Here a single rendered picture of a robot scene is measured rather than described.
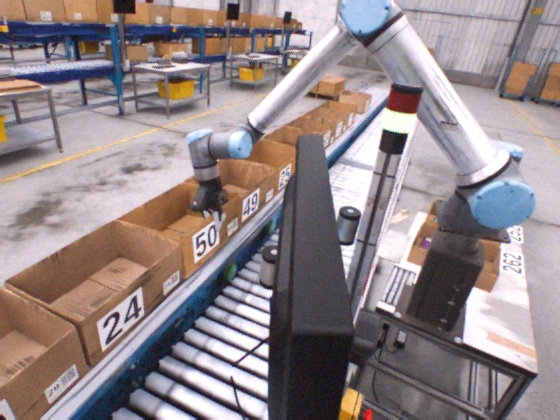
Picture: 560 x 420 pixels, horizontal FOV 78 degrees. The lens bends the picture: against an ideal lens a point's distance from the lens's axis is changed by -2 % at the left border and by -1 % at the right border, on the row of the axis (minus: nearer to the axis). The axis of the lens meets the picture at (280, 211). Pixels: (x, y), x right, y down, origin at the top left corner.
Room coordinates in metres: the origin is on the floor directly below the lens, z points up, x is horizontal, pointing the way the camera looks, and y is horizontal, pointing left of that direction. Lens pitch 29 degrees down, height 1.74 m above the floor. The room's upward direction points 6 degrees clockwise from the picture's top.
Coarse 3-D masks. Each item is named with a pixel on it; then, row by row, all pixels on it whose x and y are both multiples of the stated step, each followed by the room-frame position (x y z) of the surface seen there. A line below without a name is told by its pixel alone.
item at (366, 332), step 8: (360, 312) 0.68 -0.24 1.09; (368, 312) 0.68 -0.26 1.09; (376, 312) 0.69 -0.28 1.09; (360, 320) 0.65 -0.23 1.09; (368, 320) 0.65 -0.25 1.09; (376, 320) 0.66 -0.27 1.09; (360, 328) 0.63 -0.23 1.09; (368, 328) 0.63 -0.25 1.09; (376, 328) 0.63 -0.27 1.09; (360, 336) 0.60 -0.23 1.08; (368, 336) 0.61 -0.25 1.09; (376, 336) 0.61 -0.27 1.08; (352, 344) 0.59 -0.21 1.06; (360, 344) 0.59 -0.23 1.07; (368, 344) 0.59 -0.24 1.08; (376, 344) 0.59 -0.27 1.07; (360, 352) 0.59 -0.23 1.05; (368, 352) 0.58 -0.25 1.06; (360, 360) 0.61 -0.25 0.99
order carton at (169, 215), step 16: (176, 192) 1.36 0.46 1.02; (192, 192) 1.39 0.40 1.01; (144, 208) 1.18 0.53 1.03; (160, 208) 1.25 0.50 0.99; (176, 208) 1.34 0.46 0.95; (224, 208) 1.19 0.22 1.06; (144, 224) 1.16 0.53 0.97; (160, 224) 1.24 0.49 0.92; (176, 224) 1.30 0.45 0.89; (192, 224) 1.31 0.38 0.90; (208, 224) 1.08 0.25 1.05; (224, 224) 1.18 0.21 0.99; (240, 224) 1.30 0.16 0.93; (176, 240) 0.95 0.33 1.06; (192, 240) 0.99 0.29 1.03; (224, 240) 1.17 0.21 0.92; (192, 256) 0.98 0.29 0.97; (208, 256) 1.07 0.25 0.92; (192, 272) 0.97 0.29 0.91
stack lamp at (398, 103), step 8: (392, 96) 0.59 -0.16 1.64; (400, 96) 0.58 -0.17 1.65; (408, 96) 0.57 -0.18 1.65; (416, 96) 0.58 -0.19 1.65; (392, 104) 0.58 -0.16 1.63; (400, 104) 0.57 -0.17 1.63; (408, 104) 0.57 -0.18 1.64; (416, 104) 0.58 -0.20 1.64; (392, 112) 0.58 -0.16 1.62; (400, 112) 0.57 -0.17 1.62; (408, 112) 0.57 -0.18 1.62; (416, 112) 0.59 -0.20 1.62; (384, 120) 0.59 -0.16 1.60; (392, 120) 0.58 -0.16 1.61; (400, 120) 0.57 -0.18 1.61; (408, 120) 0.57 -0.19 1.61; (392, 128) 0.58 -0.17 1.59; (400, 128) 0.57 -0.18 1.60; (408, 128) 0.58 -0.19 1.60
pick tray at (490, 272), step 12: (420, 228) 1.60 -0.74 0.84; (432, 228) 1.64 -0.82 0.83; (420, 240) 1.62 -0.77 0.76; (480, 240) 1.53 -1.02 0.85; (420, 252) 1.40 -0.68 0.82; (492, 252) 1.50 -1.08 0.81; (420, 264) 1.39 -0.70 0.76; (492, 264) 1.46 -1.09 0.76; (480, 276) 1.27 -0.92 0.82; (492, 276) 1.25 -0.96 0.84; (480, 288) 1.26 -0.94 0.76; (492, 288) 1.24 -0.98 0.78
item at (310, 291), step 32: (320, 160) 0.51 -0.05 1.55; (288, 192) 0.52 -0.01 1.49; (320, 192) 0.40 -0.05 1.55; (288, 224) 0.41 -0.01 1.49; (320, 224) 0.32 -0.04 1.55; (288, 256) 0.34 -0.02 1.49; (320, 256) 0.26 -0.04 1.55; (288, 288) 0.23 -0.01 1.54; (320, 288) 0.22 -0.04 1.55; (288, 320) 0.19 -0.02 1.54; (320, 320) 0.18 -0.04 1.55; (352, 320) 0.19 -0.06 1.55; (288, 352) 0.18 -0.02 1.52; (320, 352) 0.17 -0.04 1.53; (288, 384) 0.18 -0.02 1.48; (320, 384) 0.17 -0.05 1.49; (288, 416) 0.18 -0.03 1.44; (320, 416) 0.17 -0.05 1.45
